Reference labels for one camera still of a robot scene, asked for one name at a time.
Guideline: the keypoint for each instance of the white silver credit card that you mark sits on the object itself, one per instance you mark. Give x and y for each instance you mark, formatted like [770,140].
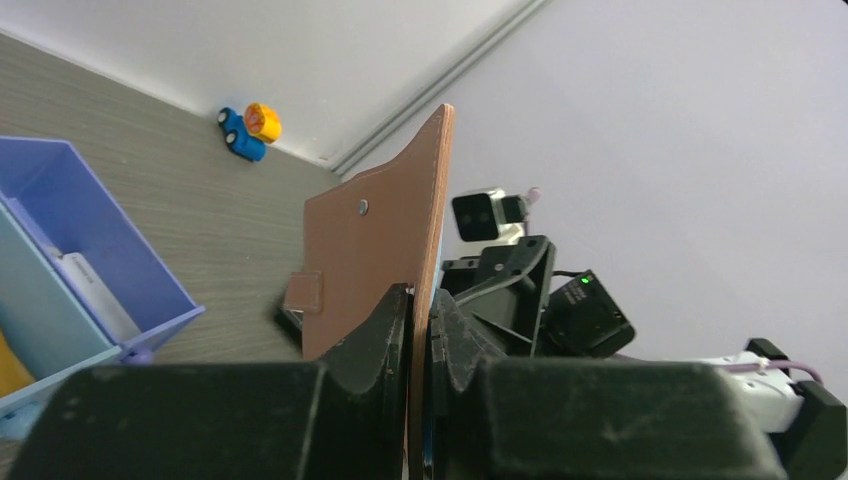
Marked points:
[96,295]

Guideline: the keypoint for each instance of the yellow VIP card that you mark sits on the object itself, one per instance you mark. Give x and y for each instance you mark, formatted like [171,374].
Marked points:
[14,374]

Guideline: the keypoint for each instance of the orange leather card holder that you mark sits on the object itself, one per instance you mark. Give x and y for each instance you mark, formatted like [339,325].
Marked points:
[371,256]

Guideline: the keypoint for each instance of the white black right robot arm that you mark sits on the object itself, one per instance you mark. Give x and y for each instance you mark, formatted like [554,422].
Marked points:
[706,298]

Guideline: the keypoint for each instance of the blue yellow toy block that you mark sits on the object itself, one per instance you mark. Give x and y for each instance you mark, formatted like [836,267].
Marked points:
[248,135]

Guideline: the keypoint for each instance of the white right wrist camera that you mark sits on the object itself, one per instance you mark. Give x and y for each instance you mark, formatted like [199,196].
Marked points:
[492,215]

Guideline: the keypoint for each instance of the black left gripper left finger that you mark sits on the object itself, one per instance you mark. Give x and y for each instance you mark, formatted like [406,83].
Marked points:
[201,421]

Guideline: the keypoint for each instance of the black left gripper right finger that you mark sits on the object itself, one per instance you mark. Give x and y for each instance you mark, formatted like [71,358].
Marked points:
[512,417]

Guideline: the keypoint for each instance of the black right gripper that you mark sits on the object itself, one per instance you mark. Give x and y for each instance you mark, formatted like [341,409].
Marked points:
[504,292]

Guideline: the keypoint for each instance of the blue purple drawer organizer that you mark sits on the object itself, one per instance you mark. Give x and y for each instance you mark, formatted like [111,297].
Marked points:
[51,197]

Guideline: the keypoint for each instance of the black white chessboard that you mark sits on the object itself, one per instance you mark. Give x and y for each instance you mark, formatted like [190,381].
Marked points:
[290,322]

